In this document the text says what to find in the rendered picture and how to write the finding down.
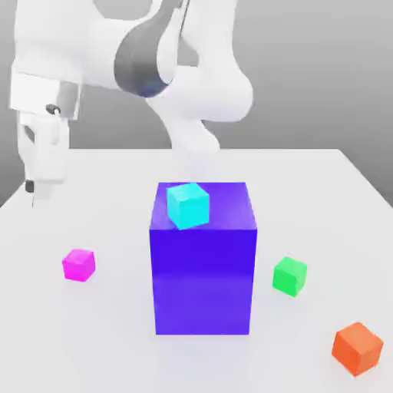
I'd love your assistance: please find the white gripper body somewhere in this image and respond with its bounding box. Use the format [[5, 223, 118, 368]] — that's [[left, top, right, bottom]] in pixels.
[[17, 112, 71, 185]]

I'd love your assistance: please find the small magenta cube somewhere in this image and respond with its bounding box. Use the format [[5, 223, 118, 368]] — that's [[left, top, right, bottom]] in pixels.
[[61, 248, 97, 282]]

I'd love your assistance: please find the small cyan cube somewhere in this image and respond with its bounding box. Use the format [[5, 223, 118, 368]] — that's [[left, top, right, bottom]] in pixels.
[[166, 182, 210, 231]]

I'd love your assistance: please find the small green cube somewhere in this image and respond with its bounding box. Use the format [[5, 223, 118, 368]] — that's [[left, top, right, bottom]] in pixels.
[[272, 256, 309, 298]]

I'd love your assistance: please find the small orange cube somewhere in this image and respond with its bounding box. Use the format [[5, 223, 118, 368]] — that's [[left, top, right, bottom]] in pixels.
[[331, 321, 385, 378]]

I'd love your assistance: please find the large blue box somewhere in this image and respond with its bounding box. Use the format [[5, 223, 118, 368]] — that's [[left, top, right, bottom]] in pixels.
[[149, 181, 258, 336]]

